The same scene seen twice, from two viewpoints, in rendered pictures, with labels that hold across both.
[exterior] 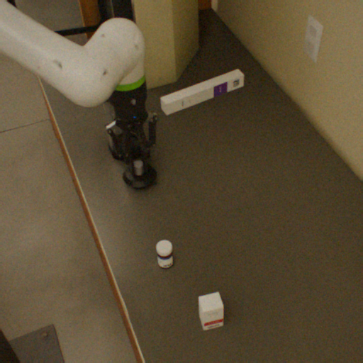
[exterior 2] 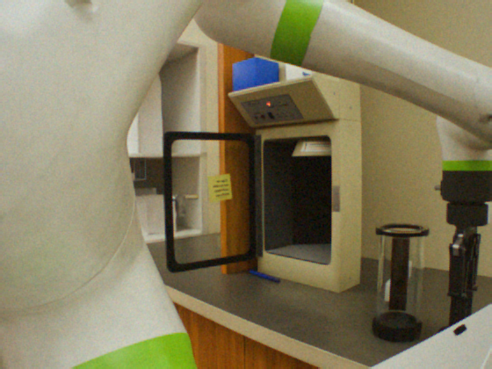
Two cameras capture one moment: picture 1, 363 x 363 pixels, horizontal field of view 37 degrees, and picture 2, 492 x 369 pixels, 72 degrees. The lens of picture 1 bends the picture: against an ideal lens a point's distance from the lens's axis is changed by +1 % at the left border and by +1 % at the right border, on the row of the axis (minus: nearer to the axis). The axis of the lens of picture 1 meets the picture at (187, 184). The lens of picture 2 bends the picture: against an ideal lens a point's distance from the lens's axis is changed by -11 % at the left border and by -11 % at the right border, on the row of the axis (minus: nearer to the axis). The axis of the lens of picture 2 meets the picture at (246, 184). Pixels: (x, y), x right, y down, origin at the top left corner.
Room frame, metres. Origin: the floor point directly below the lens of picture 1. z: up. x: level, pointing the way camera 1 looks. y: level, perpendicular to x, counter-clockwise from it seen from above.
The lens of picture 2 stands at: (0.58, 0.73, 1.29)
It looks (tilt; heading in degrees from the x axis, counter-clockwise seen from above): 3 degrees down; 337
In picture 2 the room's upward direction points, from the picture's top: 1 degrees counter-clockwise
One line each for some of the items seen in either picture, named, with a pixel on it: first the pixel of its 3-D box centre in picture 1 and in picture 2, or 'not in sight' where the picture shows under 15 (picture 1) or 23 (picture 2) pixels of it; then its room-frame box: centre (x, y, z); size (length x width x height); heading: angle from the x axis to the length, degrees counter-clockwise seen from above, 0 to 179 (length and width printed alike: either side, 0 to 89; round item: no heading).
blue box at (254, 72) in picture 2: not in sight; (256, 77); (1.62, 0.26, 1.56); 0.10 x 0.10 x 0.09; 20
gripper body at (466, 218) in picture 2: (130, 113); (466, 227); (1.01, 0.13, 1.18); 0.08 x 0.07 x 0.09; 110
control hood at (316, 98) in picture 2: not in sight; (279, 104); (1.53, 0.23, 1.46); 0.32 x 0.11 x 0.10; 20
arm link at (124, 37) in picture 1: (119, 53); (469, 130); (1.00, 0.13, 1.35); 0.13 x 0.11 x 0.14; 153
